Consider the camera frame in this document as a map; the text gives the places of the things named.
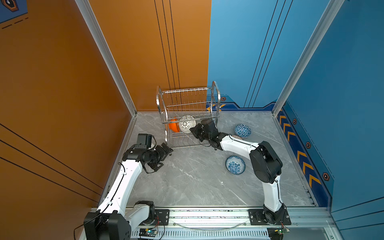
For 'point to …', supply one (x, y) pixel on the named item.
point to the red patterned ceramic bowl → (237, 137)
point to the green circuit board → (148, 232)
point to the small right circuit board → (280, 230)
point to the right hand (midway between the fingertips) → (187, 129)
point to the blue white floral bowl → (235, 165)
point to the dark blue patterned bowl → (242, 130)
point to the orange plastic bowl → (174, 126)
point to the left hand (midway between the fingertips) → (169, 153)
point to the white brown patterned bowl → (186, 122)
